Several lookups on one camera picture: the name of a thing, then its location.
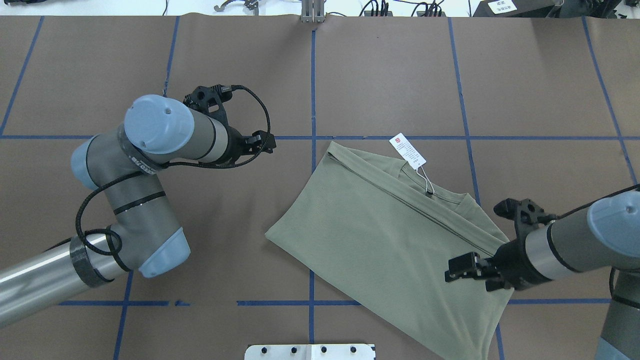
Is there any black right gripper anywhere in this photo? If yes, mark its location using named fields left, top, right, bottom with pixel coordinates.
left=445, top=198, right=558, bottom=292

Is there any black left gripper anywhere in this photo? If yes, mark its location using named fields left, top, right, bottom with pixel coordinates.
left=182, top=85, right=277, bottom=166

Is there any olive green long-sleeve shirt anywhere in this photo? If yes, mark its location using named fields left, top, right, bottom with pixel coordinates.
left=265, top=142, right=512, bottom=360

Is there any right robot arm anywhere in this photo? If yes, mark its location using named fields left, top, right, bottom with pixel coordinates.
left=444, top=185, right=640, bottom=360

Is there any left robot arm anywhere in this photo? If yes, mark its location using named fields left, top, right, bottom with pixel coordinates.
left=1, top=84, right=277, bottom=327

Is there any white paper hang tag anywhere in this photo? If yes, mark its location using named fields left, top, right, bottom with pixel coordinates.
left=388, top=132, right=427, bottom=170

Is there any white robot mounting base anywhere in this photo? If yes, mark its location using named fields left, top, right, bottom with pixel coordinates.
left=244, top=343, right=377, bottom=360

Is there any aluminium frame post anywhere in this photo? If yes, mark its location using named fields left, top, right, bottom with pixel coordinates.
left=301, top=0, right=326, bottom=24

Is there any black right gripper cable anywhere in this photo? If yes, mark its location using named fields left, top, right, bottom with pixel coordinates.
left=555, top=184, right=640, bottom=306

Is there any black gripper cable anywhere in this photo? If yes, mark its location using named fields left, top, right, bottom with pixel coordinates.
left=75, top=85, right=273, bottom=273
left=555, top=184, right=640, bottom=306

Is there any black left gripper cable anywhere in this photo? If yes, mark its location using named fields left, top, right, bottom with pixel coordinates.
left=75, top=85, right=273, bottom=273

